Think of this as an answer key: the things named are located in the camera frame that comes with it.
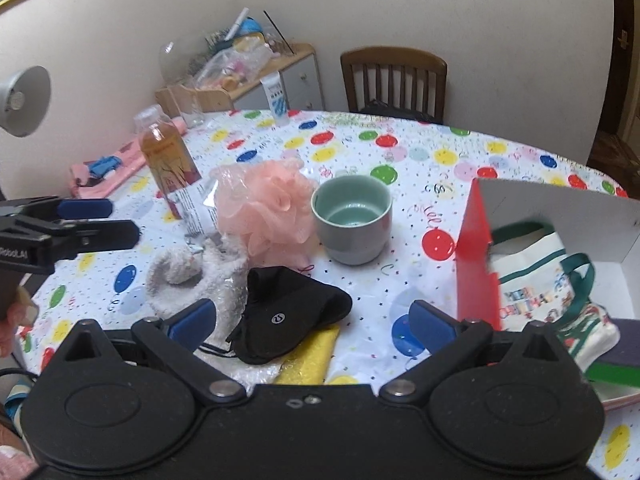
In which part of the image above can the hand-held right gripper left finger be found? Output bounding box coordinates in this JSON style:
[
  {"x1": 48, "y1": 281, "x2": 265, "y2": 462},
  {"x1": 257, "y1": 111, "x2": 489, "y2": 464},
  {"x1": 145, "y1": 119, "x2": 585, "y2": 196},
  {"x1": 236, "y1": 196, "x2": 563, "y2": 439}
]
[{"x1": 49, "y1": 298, "x2": 249, "y2": 404}]

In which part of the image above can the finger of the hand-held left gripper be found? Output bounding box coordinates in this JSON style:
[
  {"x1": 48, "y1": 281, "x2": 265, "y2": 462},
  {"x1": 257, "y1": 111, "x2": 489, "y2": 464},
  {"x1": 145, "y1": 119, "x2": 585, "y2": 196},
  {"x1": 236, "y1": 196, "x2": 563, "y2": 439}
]
[
  {"x1": 27, "y1": 219, "x2": 141, "y2": 262},
  {"x1": 14, "y1": 196, "x2": 114, "y2": 221}
]

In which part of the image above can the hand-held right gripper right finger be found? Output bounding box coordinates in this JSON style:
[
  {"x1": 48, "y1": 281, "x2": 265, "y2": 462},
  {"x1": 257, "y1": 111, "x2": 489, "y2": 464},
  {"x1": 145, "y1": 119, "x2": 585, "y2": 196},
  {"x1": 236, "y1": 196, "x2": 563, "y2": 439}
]
[{"x1": 378, "y1": 299, "x2": 584, "y2": 404}]

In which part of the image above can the person's left hand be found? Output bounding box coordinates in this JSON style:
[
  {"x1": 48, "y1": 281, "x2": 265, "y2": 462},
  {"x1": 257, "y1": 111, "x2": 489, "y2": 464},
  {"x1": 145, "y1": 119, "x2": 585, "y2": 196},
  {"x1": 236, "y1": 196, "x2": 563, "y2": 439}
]
[{"x1": 0, "y1": 285, "x2": 40, "y2": 359}]

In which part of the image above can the pink packet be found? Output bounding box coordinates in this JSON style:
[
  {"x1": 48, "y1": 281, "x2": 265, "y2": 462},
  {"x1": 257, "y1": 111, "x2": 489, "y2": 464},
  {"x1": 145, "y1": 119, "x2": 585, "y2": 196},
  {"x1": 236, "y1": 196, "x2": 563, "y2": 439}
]
[{"x1": 68, "y1": 116, "x2": 188, "y2": 200}]

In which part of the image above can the blue clip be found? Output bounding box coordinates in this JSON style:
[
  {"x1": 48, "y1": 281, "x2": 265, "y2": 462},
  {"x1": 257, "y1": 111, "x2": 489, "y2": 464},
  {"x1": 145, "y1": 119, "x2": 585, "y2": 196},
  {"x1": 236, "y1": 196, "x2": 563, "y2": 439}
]
[{"x1": 84, "y1": 155, "x2": 124, "y2": 179}]

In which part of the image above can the white fluffy sock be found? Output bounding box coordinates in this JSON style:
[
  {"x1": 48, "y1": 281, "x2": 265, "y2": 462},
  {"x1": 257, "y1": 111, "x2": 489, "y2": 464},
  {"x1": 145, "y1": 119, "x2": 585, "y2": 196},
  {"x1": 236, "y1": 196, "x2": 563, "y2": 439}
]
[{"x1": 145, "y1": 237, "x2": 251, "y2": 361}]

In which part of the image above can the crinkled clear wrapper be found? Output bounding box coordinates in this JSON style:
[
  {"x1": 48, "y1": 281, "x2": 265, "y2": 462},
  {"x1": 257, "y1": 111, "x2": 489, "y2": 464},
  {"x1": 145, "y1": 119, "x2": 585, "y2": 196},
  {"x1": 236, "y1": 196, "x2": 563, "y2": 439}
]
[{"x1": 220, "y1": 355, "x2": 287, "y2": 386}]

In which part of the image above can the white label plastic packet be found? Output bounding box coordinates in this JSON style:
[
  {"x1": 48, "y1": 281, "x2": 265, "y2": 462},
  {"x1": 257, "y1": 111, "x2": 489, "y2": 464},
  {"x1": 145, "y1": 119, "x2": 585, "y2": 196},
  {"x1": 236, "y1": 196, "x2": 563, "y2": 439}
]
[{"x1": 169, "y1": 182, "x2": 223, "y2": 243}]

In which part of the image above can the orange drink bottle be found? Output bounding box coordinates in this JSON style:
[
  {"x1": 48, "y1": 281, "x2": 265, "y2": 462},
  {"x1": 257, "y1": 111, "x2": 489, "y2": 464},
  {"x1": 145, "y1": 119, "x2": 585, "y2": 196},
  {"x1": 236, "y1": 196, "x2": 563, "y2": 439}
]
[{"x1": 133, "y1": 105, "x2": 204, "y2": 221}]

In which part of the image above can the black fabric pouch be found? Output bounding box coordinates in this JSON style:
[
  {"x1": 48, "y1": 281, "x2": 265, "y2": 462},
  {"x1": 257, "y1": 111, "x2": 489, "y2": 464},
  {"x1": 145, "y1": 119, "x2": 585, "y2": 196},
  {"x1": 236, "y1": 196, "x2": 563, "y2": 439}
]
[{"x1": 226, "y1": 266, "x2": 354, "y2": 366}]

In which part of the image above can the white printed tote bag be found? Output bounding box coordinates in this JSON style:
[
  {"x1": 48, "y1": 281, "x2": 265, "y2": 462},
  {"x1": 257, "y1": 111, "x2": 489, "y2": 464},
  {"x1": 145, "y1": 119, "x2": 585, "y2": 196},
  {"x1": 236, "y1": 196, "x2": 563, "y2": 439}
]
[{"x1": 487, "y1": 222, "x2": 623, "y2": 376}]

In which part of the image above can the yellow sponge cloth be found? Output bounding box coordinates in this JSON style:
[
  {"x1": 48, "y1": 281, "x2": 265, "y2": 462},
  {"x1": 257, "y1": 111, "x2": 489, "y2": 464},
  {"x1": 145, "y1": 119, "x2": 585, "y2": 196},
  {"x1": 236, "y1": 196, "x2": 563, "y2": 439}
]
[{"x1": 274, "y1": 324, "x2": 342, "y2": 386}]

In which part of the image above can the grey desk lamp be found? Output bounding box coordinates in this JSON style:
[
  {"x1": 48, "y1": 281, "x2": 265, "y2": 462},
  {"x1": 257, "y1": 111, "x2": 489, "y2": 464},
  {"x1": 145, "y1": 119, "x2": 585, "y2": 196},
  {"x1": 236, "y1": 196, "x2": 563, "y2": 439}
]
[{"x1": 0, "y1": 65, "x2": 52, "y2": 138}]

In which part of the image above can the pale green ceramic cup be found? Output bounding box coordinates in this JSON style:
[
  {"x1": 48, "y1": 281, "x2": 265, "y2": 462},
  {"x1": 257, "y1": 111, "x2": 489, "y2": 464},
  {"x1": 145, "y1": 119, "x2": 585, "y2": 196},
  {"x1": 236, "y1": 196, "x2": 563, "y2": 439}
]
[{"x1": 310, "y1": 175, "x2": 394, "y2": 266}]

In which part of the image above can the pink bath loofah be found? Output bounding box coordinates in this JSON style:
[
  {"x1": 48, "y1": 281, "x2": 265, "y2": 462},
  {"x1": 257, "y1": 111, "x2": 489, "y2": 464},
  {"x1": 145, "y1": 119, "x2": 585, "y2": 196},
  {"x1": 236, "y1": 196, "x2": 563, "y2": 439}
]
[{"x1": 214, "y1": 157, "x2": 321, "y2": 268}]

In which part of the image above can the clear drinking glass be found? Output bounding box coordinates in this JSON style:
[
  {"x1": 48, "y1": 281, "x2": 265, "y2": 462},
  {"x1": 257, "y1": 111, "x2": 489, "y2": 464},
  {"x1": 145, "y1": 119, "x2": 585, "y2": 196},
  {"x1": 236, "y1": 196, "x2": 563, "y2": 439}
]
[{"x1": 177, "y1": 85, "x2": 207, "y2": 130}]

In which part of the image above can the red and white box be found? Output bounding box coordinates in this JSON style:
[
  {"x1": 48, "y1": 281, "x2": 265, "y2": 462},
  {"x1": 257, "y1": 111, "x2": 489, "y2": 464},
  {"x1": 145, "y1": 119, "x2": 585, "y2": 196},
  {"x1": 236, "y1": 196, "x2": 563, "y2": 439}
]
[{"x1": 454, "y1": 176, "x2": 640, "y2": 413}]

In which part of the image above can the clear glass dome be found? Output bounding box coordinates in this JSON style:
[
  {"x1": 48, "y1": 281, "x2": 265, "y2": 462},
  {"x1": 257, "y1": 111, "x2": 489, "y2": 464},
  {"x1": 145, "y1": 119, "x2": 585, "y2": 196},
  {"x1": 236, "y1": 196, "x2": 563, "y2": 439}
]
[{"x1": 158, "y1": 30, "x2": 213, "y2": 88}]

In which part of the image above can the balloon print tablecloth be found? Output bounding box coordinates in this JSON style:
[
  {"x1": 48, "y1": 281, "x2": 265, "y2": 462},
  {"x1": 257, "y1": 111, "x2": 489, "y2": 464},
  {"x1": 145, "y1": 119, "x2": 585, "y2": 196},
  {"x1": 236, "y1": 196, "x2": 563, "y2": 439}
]
[{"x1": 14, "y1": 108, "x2": 640, "y2": 476}]

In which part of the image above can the green and purple sponge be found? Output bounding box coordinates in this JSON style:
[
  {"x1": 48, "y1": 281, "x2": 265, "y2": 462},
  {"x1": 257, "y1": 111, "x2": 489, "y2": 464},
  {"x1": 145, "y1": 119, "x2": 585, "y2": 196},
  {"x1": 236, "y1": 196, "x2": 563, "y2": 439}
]
[{"x1": 584, "y1": 317, "x2": 640, "y2": 388}]

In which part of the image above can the clear bag of toiletries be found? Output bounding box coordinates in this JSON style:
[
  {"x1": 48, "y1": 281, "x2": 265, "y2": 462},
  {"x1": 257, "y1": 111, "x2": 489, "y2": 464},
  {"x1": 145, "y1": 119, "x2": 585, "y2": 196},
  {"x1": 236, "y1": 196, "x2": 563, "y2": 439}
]
[{"x1": 192, "y1": 42, "x2": 275, "y2": 92}]

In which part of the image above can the black seat cushion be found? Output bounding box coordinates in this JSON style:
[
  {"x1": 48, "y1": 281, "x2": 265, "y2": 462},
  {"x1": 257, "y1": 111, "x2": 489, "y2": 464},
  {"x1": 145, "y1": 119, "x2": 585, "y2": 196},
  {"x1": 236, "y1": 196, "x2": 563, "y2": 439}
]
[{"x1": 357, "y1": 100, "x2": 446, "y2": 124}]

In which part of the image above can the white cream tube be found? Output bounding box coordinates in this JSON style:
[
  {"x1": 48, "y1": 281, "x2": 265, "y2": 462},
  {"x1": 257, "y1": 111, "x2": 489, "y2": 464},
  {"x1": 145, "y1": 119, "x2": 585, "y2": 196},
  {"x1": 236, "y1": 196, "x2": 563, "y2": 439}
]
[{"x1": 259, "y1": 72, "x2": 293, "y2": 127}]

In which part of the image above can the wooden drawer cabinet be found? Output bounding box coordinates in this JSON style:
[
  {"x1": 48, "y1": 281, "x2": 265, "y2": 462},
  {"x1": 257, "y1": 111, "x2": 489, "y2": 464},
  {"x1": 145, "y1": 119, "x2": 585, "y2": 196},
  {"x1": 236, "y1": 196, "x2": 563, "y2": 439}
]
[{"x1": 220, "y1": 42, "x2": 327, "y2": 112}]

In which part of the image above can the brown wooden chair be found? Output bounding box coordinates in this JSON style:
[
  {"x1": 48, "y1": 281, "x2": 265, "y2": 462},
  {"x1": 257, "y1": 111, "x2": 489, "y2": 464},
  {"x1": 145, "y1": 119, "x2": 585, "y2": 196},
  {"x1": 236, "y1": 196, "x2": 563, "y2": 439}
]
[{"x1": 340, "y1": 46, "x2": 449, "y2": 123}]

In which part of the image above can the blue round container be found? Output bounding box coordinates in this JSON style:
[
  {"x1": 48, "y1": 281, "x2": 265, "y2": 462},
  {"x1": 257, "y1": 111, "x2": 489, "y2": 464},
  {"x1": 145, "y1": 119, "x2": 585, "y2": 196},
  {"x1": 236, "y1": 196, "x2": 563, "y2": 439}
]
[{"x1": 239, "y1": 16, "x2": 267, "y2": 38}]

